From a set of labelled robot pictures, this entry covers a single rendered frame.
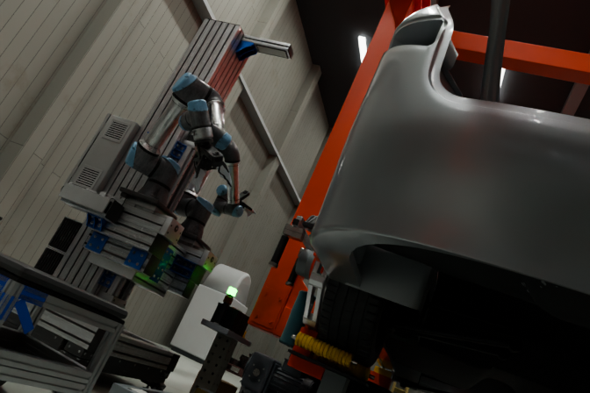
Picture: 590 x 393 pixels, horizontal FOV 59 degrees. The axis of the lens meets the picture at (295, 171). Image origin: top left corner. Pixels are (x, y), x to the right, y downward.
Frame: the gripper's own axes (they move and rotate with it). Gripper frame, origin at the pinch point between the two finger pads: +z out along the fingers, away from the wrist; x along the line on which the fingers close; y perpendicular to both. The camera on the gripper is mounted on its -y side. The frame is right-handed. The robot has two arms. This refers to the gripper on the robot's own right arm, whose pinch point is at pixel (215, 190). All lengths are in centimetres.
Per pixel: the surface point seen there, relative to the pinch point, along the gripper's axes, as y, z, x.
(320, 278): -7, 43, -36
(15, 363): -41, 31, 78
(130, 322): 609, 172, -125
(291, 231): 13.9, 24.4, -40.5
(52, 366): -35, 35, 70
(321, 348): -5, 72, -32
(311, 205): 66, 19, -92
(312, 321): 2, 62, -34
